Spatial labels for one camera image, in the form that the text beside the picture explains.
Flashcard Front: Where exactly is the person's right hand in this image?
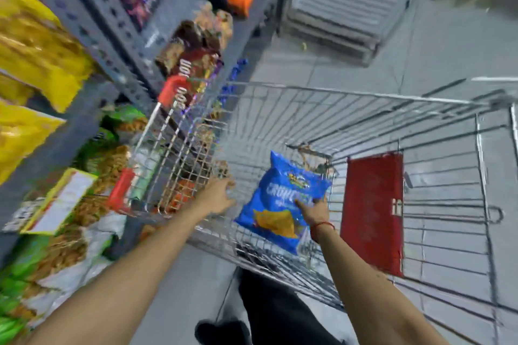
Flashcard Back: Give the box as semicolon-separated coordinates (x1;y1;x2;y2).
294;196;334;231

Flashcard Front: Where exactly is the person's left hand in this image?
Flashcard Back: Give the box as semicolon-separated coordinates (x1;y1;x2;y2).
196;177;237;217

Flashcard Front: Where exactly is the blue snack packet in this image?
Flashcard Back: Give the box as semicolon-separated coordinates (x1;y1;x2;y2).
234;150;333;256

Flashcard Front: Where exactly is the person's left forearm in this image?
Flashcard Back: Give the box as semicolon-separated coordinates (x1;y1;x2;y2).
24;197;209;345

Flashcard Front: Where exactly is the person's right forearm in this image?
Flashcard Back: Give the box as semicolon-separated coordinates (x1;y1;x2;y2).
310;223;448;345

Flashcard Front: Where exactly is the red plastic cart seat flap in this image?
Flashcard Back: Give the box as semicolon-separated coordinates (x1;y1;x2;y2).
340;152;405;279

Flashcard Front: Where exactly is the person's black trouser leg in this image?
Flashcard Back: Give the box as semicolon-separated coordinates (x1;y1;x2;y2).
236;267;345;345

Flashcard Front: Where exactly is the row of small blue packets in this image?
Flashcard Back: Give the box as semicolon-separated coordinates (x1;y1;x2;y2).
218;58;248;104

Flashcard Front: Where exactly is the maroon snack packet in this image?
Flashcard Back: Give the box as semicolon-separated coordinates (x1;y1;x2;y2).
172;49;224;112

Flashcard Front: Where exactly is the person's black shoe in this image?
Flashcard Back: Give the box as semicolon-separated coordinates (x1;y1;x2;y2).
194;318;254;345

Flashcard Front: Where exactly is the brown snack packet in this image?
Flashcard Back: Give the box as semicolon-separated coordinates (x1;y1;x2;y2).
155;20;221;78

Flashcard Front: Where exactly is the yellow-edged white shelf sign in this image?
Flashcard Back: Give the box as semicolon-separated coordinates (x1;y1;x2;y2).
19;168;98;236

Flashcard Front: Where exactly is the beige snack packet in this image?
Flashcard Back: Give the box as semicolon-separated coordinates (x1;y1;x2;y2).
193;0;234;51

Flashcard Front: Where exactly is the pile of green snack packets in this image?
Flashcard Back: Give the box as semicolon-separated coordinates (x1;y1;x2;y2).
0;104;151;345

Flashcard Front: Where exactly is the large yellow chips packet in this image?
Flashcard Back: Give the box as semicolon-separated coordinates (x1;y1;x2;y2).
0;0;96;113
0;73;35;107
0;100;66;186

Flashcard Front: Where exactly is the grey metal shelf rack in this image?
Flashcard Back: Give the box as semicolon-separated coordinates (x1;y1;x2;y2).
0;0;293;262

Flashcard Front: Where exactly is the red thread bracelet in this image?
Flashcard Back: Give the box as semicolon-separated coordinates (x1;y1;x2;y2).
309;221;336;243

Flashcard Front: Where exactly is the metal wire shopping cart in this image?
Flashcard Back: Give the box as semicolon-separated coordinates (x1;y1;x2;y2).
107;76;518;345

